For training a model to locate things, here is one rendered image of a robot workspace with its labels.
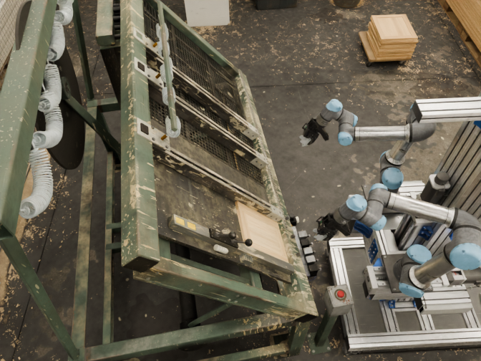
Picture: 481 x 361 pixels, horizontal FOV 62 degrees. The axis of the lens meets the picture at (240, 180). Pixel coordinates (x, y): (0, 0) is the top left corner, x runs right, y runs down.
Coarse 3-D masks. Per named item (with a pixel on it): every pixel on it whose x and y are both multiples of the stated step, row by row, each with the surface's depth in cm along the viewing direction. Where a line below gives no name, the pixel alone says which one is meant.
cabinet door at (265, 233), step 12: (240, 204) 233; (240, 216) 226; (252, 216) 237; (264, 216) 249; (240, 228) 222; (252, 228) 229; (264, 228) 241; (276, 228) 254; (252, 240) 223; (264, 240) 234; (276, 240) 246; (264, 252) 226; (276, 252) 237
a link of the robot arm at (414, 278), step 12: (456, 228) 170; (468, 228) 165; (456, 240) 166; (468, 240) 162; (480, 240) 162; (444, 252) 171; (456, 252) 162; (468, 252) 159; (480, 252) 160; (408, 264) 202; (432, 264) 180; (444, 264) 174; (456, 264) 165; (468, 264) 163; (480, 264) 161; (408, 276) 195; (420, 276) 189; (432, 276) 183; (408, 288) 194; (420, 288) 192
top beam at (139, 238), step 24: (120, 0) 253; (120, 24) 236; (120, 48) 222; (144, 48) 223; (144, 96) 196; (144, 120) 185; (144, 144) 175; (144, 168) 166; (144, 192) 158; (144, 216) 151; (144, 240) 144; (144, 264) 144
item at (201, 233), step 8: (176, 216) 176; (168, 224) 176; (176, 224) 174; (184, 232) 180; (192, 232) 181; (200, 232) 184; (208, 232) 189; (208, 240) 190; (216, 240) 191; (232, 248) 200; (240, 248) 204; (248, 248) 210; (256, 256) 212; (264, 256) 219; (272, 256) 226; (264, 264) 222; (272, 264) 223; (280, 264) 228; (288, 264) 236; (288, 272) 236
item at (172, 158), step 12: (156, 132) 186; (156, 144) 182; (168, 144) 189; (156, 156) 191; (168, 156) 193; (180, 156) 200; (180, 168) 201; (192, 168) 203; (204, 168) 211; (204, 180) 212; (216, 180) 214; (228, 180) 225; (228, 192) 224; (240, 192) 229; (252, 204) 238; (264, 204) 248; (276, 216) 254
